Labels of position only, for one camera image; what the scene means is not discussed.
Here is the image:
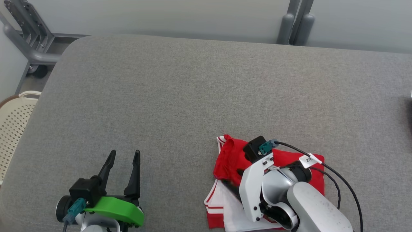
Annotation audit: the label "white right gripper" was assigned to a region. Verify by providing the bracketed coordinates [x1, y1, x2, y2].
[221, 153, 274, 223]

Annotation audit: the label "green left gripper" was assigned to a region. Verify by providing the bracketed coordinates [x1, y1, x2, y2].
[84, 150, 145, 227]

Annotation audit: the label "red Bulls basketball shorts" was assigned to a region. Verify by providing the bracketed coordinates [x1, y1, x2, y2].
[204, 134, 325, 231]

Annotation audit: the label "cream perforated laundry basket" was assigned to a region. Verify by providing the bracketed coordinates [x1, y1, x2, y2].
[0, 91, 42, 186]

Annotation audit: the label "teal cable connector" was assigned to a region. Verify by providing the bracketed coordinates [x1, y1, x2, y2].
[258, 139, 279, 155]
[62, 198, 87, 225]

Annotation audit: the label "white cable label tag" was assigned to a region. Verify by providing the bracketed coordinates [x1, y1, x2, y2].
[298, 153, 323, 169]

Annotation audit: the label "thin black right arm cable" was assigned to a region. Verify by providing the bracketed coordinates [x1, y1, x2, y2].
[279, 166, 342, 210]

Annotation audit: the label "black right camera cable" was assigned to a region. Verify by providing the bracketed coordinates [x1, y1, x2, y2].
[274, 140, 364, 232]

